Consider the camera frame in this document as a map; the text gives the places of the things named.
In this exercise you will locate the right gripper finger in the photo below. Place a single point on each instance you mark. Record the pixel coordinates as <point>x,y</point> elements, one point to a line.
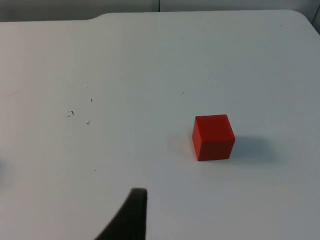
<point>130,217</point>

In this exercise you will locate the red cube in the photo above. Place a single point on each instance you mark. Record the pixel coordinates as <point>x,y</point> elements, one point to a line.
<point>212,137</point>

